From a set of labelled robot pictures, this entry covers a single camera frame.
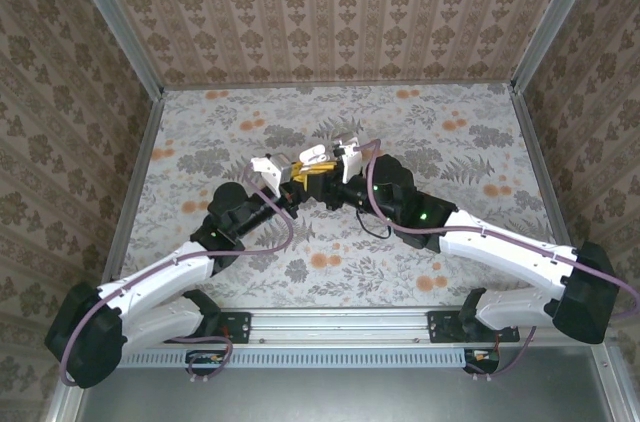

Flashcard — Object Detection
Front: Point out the aluminium frame post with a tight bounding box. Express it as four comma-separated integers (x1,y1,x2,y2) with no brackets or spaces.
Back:
58,0,165,99
510,0,610,93

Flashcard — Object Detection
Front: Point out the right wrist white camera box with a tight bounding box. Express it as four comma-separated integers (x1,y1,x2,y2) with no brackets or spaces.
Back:
331,134,365,182

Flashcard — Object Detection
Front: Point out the grey metal sheet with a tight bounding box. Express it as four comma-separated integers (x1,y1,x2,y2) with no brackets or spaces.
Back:
74,345,619,422

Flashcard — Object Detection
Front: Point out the grey slotted cable duct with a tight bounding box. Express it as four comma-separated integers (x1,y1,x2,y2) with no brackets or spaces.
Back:
119,347,501,369

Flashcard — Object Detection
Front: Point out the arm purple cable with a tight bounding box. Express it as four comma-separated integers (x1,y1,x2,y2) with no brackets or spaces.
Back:
59,164,294,388
355,139,640,383

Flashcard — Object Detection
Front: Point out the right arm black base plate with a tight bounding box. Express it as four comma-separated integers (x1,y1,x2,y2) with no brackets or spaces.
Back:
427,310,521,344

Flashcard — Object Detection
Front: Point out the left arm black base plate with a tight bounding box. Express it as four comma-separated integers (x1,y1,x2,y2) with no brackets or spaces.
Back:
163,310,251,346

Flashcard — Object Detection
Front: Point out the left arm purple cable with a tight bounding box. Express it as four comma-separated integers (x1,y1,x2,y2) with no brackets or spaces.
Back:
59,164,294,388

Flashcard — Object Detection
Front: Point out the thin black cable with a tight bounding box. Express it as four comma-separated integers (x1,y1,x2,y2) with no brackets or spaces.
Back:
355,209,399,239

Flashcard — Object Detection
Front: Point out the aluminium mounting rail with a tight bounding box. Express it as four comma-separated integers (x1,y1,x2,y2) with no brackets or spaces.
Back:
74,306,615,346

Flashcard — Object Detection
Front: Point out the aluminium table side rail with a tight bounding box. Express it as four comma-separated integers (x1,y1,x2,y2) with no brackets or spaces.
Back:
94,91,166,308
509,84,591,306

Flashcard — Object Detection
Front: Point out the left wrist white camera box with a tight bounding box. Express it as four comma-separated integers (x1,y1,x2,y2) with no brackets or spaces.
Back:
249,153,295,193

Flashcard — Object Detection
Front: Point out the white earbud charging case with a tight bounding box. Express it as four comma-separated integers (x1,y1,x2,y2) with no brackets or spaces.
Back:
298,143,330,166

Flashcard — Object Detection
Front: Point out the floral patterned table cover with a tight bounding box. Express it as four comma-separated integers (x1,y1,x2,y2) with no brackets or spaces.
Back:
107,83,576,308

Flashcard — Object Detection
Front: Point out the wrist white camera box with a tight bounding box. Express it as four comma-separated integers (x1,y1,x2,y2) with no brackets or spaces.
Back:
249,153,295,193
331,134,365,182

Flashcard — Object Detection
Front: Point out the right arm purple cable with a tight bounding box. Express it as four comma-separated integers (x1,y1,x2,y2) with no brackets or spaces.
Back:
355,139,640,383

